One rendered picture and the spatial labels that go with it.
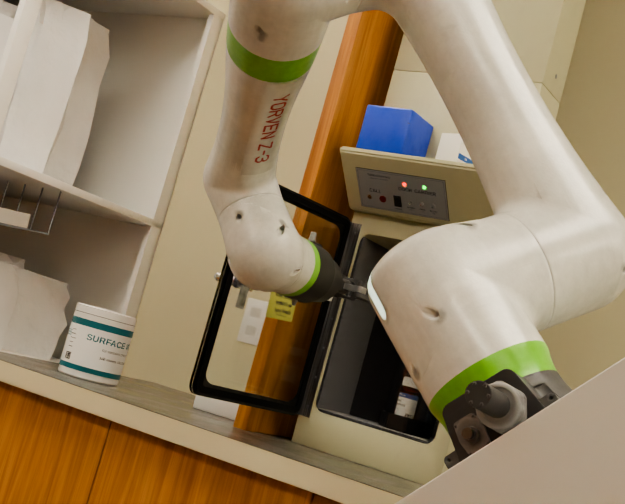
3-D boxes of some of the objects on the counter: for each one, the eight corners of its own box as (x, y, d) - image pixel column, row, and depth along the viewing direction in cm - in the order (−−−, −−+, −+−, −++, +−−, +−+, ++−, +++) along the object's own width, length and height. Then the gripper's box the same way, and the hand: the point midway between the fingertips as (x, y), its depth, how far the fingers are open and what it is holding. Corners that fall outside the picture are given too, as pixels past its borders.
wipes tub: (86, 375, 228) (106, 309, 229) (130, 389, 221) (150, 321, 222) (43, 367, 217) (64, 297, 218) (88, 382, 210) (109, 310, 211)
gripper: (387, 266, 156) (437, 294, 175) (251, 237, 168) (310, 266, 187) (374, 314, 155) (425, 337, 174) (238, 282, 168) (299, 306, 186)
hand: (363, 299), depth 179 cm, fingers open, 13 cm apart
